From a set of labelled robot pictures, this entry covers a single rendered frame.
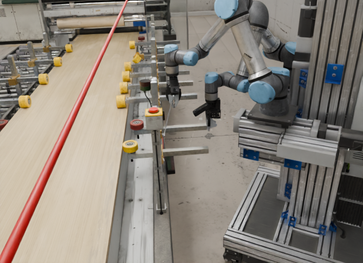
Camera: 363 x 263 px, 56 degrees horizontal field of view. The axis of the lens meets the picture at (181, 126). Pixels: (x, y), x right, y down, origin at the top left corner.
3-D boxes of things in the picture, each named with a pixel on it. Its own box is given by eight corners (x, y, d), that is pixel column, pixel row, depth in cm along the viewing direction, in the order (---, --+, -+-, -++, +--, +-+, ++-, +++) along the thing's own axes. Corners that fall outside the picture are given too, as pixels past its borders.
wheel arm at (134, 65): (186, 63, 295) (186, 59, 293) (186, 65, 291) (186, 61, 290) (127, 67, 292) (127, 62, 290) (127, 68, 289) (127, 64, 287)
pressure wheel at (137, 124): (145, 134, 212) (143, 117, 207) (145, 141, 205) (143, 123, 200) (132, 135, 212) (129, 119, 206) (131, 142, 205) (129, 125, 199)
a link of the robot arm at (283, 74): (291, 91, 177) (294, 65, 170) (281, 100, 167) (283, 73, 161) (269, 87, 183) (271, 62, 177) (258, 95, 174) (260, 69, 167)
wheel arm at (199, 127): (206, 128, 211) (206, 122, 209) (207, 131, 208) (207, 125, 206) (134, 133, 209) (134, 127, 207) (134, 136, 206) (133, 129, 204)
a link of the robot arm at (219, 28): (249, -20, 166) (194, 46, 200) (239, -18, 158) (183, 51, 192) (265, -2, 165) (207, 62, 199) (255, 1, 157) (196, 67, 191)
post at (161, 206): (166, 206, 167) (160, 123, 146) (166, 213, 162) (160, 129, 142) (156, 207, 167) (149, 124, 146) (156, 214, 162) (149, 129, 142)
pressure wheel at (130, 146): (132, 155, 191) (129, 137, 186) (142, 160, 187) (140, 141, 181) (121, 162, 185) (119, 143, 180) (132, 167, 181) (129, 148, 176)
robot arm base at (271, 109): (291, 107, 183) (293, 89, 179) (285, 118, 171) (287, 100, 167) (262, 102, 189) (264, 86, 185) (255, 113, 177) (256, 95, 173)
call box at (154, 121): (162, 123, 148) (161, 107, 144) (163, 131, 141) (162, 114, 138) (146, 125, 147) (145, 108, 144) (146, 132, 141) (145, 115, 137)
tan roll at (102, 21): (166, 22, 434) (166, 12, 429) (167, 24, 423) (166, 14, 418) (51, 28, 426) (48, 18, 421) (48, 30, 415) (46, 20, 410)
